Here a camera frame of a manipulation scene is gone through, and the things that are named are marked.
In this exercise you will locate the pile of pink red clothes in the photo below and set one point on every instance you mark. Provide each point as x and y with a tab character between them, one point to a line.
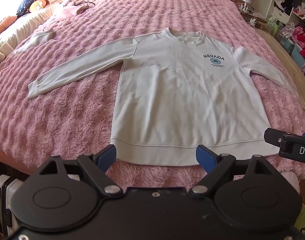
300	33

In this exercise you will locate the pink fluffy blanket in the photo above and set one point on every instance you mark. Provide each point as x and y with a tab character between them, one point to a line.
67	120

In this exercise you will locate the navy patterned pillow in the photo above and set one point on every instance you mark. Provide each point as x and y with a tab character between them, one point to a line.
25	2

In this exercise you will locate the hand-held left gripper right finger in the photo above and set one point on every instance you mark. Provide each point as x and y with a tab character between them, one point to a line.
205	155

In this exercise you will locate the white flowers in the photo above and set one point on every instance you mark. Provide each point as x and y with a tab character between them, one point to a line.
253	20

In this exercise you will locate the white box device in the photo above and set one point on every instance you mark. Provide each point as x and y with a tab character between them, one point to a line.
5	187

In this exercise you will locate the orange pillow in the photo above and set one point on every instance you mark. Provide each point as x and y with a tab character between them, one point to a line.
3	25

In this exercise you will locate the white printed sweatshirt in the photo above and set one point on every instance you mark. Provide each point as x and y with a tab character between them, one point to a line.
182	92

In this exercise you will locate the teal storage bin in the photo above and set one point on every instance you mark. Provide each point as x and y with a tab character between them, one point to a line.
296	52

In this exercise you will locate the green storage bin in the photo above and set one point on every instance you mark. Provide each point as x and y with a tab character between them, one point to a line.
273	25

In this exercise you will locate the light pink cloth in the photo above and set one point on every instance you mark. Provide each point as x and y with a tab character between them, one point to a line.
67	13

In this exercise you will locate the small grey cloth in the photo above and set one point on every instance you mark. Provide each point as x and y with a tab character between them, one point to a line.
37	40

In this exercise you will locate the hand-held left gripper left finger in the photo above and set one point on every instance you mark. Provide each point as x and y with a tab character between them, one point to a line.
110	153

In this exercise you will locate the cream bolster pillow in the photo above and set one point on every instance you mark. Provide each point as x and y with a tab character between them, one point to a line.
20	30

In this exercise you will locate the beige bed frame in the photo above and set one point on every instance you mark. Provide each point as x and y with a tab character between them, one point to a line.
280	52

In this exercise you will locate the yellow plush toy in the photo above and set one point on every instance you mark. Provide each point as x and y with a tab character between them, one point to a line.
38	5

